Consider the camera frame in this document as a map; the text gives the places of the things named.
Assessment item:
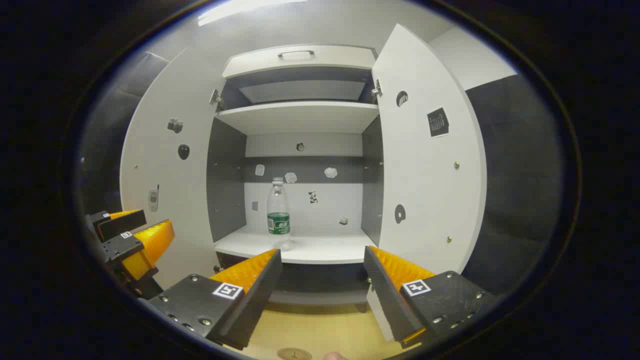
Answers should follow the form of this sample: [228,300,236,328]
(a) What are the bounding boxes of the white door camera sticker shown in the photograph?
[119,47,226,291]

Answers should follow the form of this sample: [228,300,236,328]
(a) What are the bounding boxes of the clear plastic bottle green label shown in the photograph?
[266,176,291,251]

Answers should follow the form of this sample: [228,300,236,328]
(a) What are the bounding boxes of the black backdrop cloth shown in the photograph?
[460,74,566,296]

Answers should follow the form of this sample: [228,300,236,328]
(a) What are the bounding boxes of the white cabinet shelf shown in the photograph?
[215,100,380,136]

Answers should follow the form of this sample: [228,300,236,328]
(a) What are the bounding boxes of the white door black cat sticker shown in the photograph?
[371,23,488,275]

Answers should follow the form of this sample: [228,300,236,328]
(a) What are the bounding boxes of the round brown coaster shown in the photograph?
[276,347,313,360]

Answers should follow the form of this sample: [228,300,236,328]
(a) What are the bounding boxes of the white grey cabinet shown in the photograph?
[207,44,386,313]

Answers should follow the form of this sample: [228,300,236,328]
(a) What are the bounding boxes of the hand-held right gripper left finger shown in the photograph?
[148,248,283,351]

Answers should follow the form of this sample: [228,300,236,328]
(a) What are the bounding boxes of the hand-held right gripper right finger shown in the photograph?
[363,245,497,349]

